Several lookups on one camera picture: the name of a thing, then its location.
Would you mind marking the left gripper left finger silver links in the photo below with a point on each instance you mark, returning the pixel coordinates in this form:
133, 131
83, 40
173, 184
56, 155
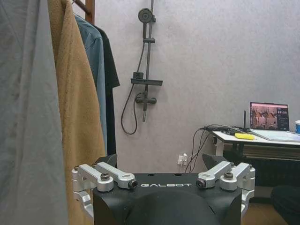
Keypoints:
105, 176

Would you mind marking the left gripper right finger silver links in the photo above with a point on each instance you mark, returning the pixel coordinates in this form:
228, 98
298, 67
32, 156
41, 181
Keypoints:
230, 175

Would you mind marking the tan fleece hanging garment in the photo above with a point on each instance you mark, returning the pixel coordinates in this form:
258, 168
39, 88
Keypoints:
75, 112

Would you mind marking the grey hanging garment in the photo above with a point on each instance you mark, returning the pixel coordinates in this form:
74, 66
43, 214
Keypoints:
25, 112

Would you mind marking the white desk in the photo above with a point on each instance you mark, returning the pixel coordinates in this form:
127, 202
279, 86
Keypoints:
234, 138

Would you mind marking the yellow flat item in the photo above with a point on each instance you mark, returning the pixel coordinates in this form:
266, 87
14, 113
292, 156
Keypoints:
244, 136

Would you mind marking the black antenna stand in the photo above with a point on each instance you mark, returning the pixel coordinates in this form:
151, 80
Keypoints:
245, 120

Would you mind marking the black bag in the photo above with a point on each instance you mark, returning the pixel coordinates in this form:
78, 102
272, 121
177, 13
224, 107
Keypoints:
287, 201

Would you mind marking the open laptop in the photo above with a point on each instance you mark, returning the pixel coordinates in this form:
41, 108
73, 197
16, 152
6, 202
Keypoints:
269, 117

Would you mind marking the blue and white cup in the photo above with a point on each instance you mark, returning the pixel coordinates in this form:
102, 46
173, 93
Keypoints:
297, 127

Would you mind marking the dark shower mixer tap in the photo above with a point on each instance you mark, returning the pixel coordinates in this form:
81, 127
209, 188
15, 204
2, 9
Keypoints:
145, 100

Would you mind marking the dark shower shelf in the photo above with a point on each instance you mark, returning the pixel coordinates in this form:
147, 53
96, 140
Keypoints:
146, 81

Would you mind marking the black hanging t-shirt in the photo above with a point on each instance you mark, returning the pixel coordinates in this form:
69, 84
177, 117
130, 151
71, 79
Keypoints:
110, 70

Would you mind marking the blue hanging shirt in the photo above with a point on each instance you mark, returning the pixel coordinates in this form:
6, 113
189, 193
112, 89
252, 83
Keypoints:
96, 58

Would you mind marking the dark round shower head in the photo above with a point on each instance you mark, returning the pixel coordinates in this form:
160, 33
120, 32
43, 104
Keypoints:
145, 16

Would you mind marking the brown wooden clothes rack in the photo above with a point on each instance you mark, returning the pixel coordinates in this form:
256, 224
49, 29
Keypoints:
90, 10

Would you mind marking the white wall socket with plug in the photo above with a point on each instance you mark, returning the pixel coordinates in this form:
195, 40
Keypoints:
182, 159

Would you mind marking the dark shower riser rail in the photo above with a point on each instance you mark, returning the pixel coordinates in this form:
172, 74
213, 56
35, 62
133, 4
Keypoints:
149, 54

